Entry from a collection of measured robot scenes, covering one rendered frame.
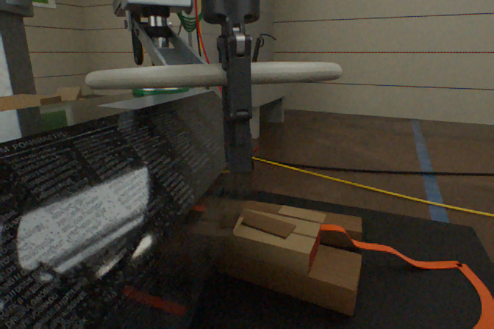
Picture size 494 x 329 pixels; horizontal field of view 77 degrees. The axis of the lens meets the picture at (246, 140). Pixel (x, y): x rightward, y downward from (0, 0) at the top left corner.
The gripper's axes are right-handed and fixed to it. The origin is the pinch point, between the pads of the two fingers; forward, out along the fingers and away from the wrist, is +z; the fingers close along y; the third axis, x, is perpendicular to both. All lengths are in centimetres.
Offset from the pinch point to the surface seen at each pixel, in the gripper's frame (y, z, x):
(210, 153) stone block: 50, 14, 1
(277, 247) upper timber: 69, 60, -25
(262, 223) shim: 85, 57, -22
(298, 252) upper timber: 64, 61, -32
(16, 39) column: 111, -27, 77
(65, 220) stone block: 10.1, 13.2, 27.8
